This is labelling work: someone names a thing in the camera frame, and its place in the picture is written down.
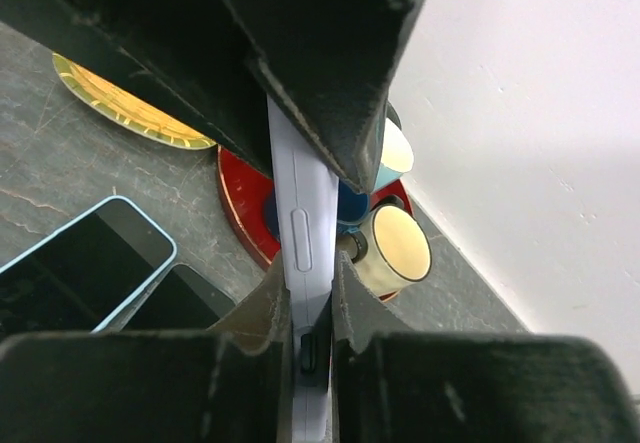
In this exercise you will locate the woven bamboo tray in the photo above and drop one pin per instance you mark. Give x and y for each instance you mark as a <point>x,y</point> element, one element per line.
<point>126,110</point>

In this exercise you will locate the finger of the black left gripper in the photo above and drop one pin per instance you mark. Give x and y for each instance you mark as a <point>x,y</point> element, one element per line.
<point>329,64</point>
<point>184,57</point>

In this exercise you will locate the cream dimpled mug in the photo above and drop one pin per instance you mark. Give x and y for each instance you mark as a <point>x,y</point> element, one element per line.
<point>389,250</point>

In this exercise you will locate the dark blue mug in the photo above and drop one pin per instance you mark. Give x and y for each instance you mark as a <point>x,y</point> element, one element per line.
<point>351,210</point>

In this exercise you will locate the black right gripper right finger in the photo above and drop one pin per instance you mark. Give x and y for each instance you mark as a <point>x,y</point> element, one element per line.
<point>393,383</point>

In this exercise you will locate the red round tray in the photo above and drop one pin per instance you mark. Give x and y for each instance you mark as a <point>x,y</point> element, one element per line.
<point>244,191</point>

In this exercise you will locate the clear cased black phone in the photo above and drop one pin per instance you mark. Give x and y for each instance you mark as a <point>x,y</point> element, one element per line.
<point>183,299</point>

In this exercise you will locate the lavender cased phone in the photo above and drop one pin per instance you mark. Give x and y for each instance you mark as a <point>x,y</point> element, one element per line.
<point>306,192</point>

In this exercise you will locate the light blue cased phone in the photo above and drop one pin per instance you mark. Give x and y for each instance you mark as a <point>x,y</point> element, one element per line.
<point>84,274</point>

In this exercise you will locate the light blue mug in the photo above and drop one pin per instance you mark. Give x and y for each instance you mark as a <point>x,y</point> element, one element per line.
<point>396,154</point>

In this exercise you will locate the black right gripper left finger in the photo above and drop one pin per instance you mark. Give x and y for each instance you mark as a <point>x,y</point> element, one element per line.
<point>229,383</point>

